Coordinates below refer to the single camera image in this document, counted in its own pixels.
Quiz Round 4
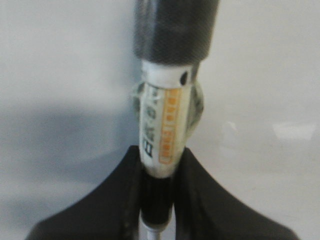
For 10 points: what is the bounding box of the black marker cap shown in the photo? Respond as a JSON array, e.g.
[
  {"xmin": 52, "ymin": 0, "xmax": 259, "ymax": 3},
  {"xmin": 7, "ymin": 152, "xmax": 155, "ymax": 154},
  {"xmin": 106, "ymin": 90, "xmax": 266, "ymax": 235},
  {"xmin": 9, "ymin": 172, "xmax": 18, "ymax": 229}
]
[{"xmin": 134, "ymin": 0, "xmax": 219, "ymax": 66}]

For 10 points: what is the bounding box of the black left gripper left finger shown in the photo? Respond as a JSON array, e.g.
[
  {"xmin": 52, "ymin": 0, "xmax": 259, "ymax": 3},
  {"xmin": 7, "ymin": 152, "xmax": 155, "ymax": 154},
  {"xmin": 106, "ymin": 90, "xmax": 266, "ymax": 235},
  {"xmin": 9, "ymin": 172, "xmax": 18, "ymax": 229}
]
[{"xmin": 26, "ymin": 145, "xmax": 143, "ymax": 240}]

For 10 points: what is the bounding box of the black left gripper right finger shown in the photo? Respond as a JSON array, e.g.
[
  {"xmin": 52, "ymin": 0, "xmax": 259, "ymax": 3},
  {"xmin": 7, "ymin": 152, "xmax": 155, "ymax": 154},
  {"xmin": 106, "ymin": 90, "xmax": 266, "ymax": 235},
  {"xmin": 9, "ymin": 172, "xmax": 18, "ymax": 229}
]
[{"xmin": 174, "ymin": 148, "xmax": 298, "ymax": 240}]

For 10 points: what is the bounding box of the white black whiteboard marker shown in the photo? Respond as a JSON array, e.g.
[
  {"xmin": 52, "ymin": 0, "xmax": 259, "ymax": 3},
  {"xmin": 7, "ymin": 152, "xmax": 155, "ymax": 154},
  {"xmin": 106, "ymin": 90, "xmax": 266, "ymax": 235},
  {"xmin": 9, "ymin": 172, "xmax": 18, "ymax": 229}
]
[{"xmin": 132, "ymin": 60, "xmax": 204, "ymax": 240}]

